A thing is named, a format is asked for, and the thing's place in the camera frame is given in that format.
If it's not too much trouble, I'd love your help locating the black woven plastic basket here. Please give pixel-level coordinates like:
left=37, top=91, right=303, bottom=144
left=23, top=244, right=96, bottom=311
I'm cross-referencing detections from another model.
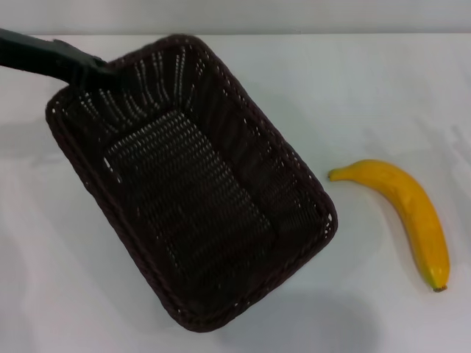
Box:
left=44, top=34, right=339, bottom=333

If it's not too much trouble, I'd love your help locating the yellow banana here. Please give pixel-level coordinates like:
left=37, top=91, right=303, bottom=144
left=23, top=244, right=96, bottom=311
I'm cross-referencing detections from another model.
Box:
left=327, top=159, right=450, bottom=293

